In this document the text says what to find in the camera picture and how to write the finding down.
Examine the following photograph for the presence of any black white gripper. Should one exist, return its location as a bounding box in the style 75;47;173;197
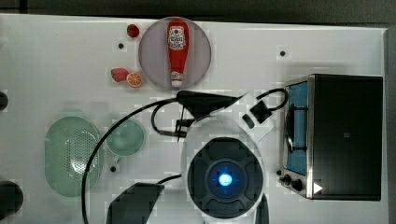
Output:
177;91;274;140

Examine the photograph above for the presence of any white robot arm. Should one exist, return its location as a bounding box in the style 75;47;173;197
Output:
106;91;273;224

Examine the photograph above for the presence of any silver black toaster oven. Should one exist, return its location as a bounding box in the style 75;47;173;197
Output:
277;74;384;201

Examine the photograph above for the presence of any red ketchup bottle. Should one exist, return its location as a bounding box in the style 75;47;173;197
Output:
167;19;190;88

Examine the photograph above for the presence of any grey round plate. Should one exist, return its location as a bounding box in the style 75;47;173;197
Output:
138;17;211;90

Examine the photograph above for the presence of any orange slice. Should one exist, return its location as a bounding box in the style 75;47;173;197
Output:
126;72;143;88

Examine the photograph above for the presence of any large red strawberry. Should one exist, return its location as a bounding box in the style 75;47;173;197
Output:
110;68;129;82

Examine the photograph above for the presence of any small red strawberry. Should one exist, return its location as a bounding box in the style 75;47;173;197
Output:
127;24;140;38

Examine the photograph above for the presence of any green perforated colander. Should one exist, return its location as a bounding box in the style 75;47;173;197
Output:
45;109;100;197

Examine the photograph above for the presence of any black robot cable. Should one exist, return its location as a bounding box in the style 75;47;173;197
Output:
81;97;185;224

